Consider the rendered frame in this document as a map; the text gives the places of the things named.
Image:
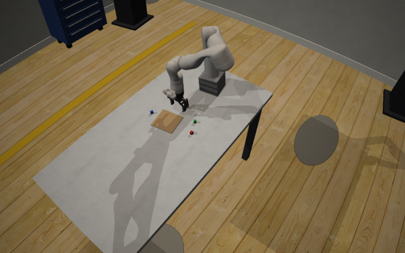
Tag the tan flat mat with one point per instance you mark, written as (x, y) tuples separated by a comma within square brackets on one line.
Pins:
[(167, 121)]

